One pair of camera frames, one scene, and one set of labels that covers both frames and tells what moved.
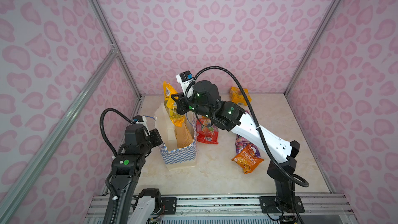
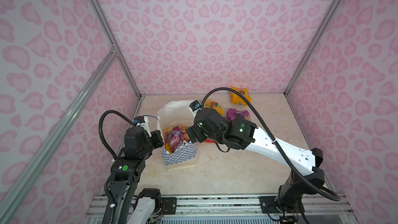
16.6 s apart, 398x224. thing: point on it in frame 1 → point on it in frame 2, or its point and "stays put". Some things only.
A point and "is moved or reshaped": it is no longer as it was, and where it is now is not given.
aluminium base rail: x=237 y=209 stays put
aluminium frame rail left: x=98 y=10 stays put
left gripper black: x=153 y=133 stays put
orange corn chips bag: x=247 y=159 → x=185 y=135
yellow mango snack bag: x=170 y=105 → x=166 y=130
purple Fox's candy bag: x=241 y=143 is moved or reshaped
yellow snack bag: x=237 y=97 stays put
